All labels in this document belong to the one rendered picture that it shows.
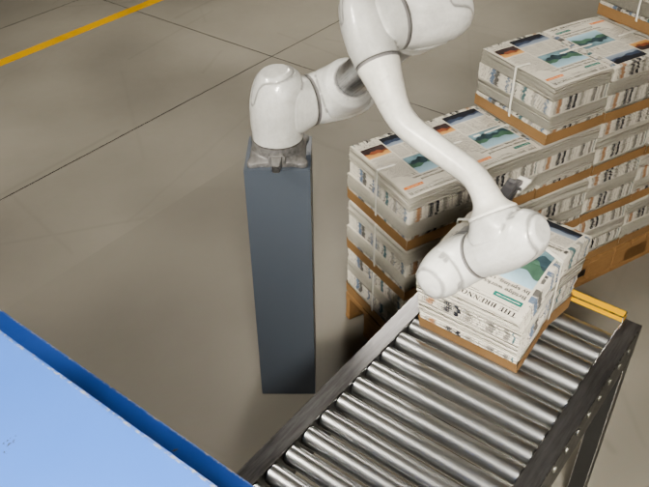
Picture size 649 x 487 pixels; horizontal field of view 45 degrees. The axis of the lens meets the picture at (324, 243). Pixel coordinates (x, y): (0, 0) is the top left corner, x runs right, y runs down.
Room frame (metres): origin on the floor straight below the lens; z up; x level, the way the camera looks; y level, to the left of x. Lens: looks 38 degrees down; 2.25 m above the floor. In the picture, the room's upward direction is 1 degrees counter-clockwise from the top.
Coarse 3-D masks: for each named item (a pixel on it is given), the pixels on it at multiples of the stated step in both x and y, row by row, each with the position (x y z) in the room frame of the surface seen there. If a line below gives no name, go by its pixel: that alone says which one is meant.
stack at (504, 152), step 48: (384, 144) 2.37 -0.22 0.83; (480, 144) 2.37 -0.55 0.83; (528, 144) 2.37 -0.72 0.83; (576, 144) 2.44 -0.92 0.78; (624, 144) 2.58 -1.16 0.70; (384, 192) 2.18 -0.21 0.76; (432, 192) 2.09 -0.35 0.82; (576, 192) 2.46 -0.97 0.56; (624, 192) 2.62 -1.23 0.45; (384, 240) 2.16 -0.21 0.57; (384, 288) 2.16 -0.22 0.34
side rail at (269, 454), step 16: (416, 304) 1.57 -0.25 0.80; (400, 320) 1.51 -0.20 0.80; (384, 336) 1.45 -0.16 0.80; (368, 352) 1.40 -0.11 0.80; (352, 368) 1.34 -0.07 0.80; (336, 384) 1.29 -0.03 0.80; (352, 384) 1.29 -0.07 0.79; (320, 400) 1.24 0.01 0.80; (336, 400) 1.24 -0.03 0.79; (304, 416) 1.19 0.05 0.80; (320, 416) 1.19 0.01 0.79; (288, 432) 1.14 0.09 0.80; (304, 432) 1.15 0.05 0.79; (272, 448) 1.10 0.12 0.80; (288, 448) 1.10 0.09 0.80; (304, 448) 1.14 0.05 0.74; (256, 464) 1.06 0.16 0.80; (272, 464) 1.06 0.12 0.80; (256, 480) 1.01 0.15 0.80
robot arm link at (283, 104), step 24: (264, 72) 2.04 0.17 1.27; (288, 72) 2.03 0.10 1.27; (264, 96) 1.99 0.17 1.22; (288, 96) 1.99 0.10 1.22; (312, 96) 2.03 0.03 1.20; (264, 120) 1.98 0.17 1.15; (288, 120) 1.98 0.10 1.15; (312, 120) 2.02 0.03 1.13; (264, 144) 1.98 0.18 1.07; (288, 144) 1.98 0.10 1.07
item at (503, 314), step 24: (528, 264) 1.44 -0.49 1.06; (480, 288) 1.38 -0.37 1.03; (504, 288) 1.37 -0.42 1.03; (528, 288) 1.36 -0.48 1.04; (432, 312) 1.46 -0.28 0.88; (456, 312) 1.40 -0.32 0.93; (480, 312) 1.34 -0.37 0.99; (504, 312) 1.31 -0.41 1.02; (528, 312) 1.31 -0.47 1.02; (480, 336) 1.37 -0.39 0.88; (504, 336) 1.32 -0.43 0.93; (528, 336) 1.35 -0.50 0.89
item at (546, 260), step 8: (464, 224) 1.60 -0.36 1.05; (552, 248) 1.49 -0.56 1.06; (544, 256) 1.46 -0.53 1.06; (552, 256) 1.46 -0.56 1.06; (560, 256) 1.46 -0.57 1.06; (568, 256) 1.47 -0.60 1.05; (536, 264) 1.43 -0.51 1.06; (544, 264) 1.43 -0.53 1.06; (552, 264) 1.43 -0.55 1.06; (560, 264) 1.44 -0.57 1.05; (552, 280) 1.41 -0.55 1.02; (560, 280) 1.47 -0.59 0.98; (552, 288) 1.43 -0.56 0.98; (552, 296) 1.46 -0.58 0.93; (544, 320) 1.43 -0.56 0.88
